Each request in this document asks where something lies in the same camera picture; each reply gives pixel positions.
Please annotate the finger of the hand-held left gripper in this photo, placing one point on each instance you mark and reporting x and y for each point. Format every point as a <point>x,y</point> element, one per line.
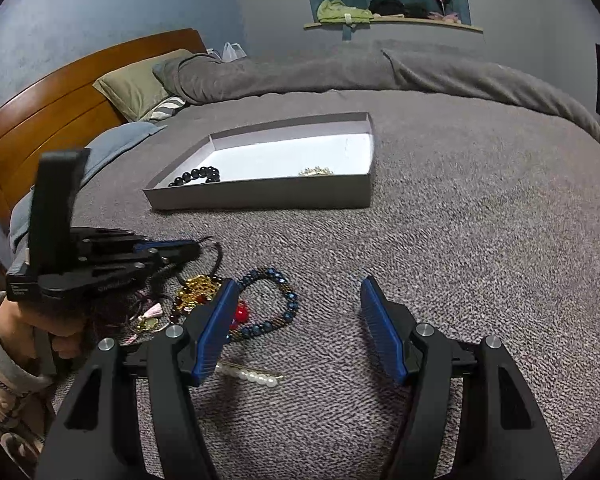
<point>130,267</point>
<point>165,247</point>

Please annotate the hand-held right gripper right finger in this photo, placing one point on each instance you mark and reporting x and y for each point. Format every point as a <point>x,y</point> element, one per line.
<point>380,325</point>

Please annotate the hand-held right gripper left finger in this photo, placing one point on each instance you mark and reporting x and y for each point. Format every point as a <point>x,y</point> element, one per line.
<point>215,330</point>

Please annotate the red and gold ornament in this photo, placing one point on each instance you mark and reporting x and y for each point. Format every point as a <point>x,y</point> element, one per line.
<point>200,287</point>

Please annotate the pearl hair clip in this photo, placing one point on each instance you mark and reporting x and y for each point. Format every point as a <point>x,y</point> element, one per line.
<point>255,376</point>

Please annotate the grey cardboard box tray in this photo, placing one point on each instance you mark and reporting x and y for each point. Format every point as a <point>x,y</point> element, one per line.
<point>290,155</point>

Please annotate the person's left forearm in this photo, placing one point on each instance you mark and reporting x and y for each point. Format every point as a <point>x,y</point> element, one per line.
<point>5,390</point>

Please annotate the person's left hand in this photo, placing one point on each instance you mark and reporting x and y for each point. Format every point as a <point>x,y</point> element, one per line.
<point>20,320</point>

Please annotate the pink tassel charm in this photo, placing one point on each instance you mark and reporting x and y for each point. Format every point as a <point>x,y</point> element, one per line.
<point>152,311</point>

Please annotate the light blue blanket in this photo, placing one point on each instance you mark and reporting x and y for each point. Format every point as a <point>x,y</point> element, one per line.
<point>110,145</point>

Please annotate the wooden headboard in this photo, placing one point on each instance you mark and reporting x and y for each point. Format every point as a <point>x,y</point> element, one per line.
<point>55,105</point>

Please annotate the grey knitted bedspread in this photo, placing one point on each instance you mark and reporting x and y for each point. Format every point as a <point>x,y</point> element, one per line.
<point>480,235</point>

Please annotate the olive green pillow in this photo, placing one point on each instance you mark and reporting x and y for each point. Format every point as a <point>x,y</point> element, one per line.
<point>135,85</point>

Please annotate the striped pillow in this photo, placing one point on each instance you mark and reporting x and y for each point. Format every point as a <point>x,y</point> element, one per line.
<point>167,106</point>

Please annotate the white plastic bag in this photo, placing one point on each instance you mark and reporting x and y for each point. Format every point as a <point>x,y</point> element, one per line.
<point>232,52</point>

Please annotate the grey duvet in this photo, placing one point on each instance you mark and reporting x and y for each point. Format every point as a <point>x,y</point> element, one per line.
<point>330,70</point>

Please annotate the green cloth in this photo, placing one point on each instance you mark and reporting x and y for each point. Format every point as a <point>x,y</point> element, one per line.
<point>337,10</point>

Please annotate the wooden window shelf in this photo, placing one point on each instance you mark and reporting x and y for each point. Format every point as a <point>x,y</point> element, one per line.
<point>405,21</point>

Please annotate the pink cloth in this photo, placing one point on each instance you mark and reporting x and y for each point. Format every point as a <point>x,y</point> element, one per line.
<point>447,17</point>

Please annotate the black cloth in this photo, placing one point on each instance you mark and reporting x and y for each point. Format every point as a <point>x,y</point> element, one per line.
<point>387,6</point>

